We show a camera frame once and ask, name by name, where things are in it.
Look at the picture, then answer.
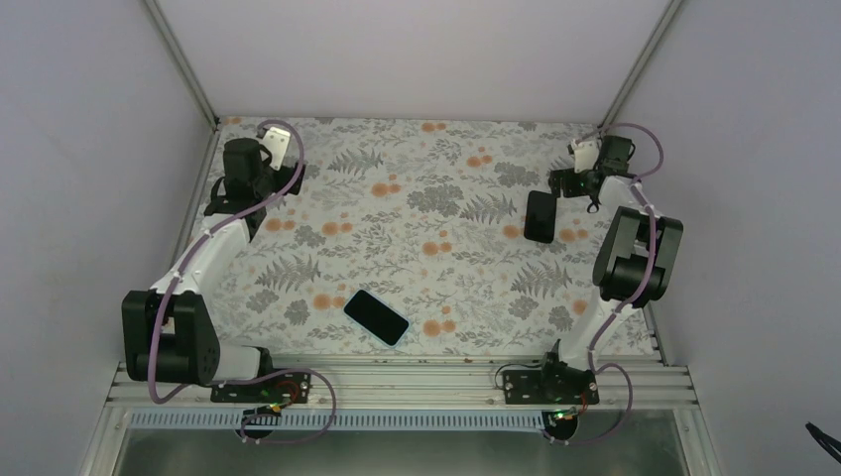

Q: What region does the black phone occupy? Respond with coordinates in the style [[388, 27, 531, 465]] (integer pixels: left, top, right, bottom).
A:
[[524, 190, 557, 244], [343, 290, 410, 347]]

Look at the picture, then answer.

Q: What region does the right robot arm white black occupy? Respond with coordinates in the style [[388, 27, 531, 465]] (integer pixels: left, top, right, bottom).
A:
[[549, 134, 683, 373]]

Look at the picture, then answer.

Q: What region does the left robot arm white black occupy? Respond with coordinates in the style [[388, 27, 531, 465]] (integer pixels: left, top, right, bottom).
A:
[[121, 126, 305, 402]]

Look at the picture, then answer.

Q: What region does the black phone in blue case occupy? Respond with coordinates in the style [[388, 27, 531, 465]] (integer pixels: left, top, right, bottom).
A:
[[343, 290, 410, 347]]

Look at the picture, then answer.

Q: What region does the floral patterned table mat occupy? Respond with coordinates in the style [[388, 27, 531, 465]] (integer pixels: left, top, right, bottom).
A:
[[209, 118, 609, 356]]

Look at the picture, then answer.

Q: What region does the black object at right edge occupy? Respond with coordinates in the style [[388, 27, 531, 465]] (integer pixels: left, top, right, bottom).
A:
[[805, 421, 841, 463]]

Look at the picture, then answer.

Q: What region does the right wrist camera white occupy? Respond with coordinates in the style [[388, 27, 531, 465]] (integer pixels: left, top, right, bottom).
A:
[[568, 139, 601, 174]]

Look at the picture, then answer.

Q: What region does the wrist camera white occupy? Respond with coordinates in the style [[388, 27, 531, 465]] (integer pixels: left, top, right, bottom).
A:
[[260, 126, 292, 171], [568, 139, 601, 174]]

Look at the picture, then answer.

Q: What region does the right aluminium frame post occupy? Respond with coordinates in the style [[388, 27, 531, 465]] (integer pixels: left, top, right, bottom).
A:
[[599, 0, 684, 126]]

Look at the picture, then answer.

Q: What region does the aluminium frame post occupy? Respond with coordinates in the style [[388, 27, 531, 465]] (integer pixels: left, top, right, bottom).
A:
[[142, 0, 219, 130], [599, 0, 684, 126]]

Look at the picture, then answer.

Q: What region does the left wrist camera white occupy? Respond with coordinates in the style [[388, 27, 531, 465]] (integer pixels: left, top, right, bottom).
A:
[[260, 126, 292, 171]]

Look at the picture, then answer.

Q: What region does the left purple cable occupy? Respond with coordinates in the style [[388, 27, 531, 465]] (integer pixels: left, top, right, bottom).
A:
[[147, 119, 337, 446]]

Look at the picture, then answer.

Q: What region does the purple cable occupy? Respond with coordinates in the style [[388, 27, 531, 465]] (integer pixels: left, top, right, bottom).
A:
[[542, 122, 664, 446], [147, 119, 337, 446]]

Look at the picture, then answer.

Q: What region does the left aluminium frame post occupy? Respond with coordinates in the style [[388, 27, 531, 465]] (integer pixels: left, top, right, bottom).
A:
[[142, 0, 219, 130]]

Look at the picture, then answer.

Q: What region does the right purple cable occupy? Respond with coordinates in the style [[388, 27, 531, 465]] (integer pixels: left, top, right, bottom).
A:
[[542, 122, 664, 446]]

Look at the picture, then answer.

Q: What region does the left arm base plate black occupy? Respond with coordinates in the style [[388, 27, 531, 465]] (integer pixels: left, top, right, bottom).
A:
[[210, 372, 311, 406]]

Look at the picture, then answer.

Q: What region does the aluminium rail front frame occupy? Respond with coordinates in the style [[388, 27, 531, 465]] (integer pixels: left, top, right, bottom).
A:
[[104, 357, 699, 412]]

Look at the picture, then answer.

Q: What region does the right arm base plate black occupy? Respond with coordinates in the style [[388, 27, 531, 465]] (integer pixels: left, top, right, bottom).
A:
[[502, 368, 600, 406]]

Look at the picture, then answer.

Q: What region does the slotted grey cable duct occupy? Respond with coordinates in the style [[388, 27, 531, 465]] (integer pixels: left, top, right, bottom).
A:
[[129, 409, 544, 432]]

